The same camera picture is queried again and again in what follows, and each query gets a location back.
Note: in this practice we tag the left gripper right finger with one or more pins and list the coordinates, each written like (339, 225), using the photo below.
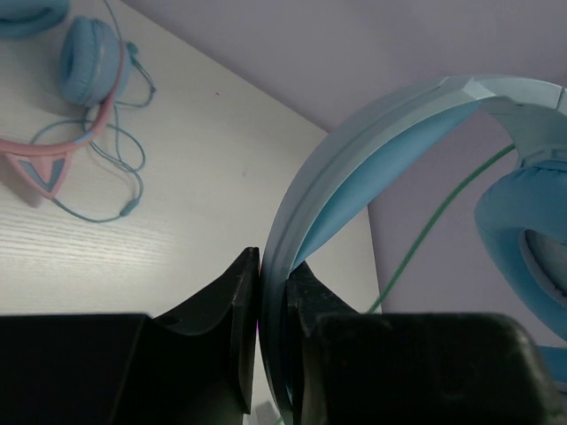
(307, 298)

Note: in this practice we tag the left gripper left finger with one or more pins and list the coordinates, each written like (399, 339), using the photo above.
(209, 343)

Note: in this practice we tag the light blue headphones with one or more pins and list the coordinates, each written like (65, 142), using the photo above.
(370, 150)

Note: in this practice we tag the pink cat-ear headphones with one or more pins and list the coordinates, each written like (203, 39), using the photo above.
(93, 70)

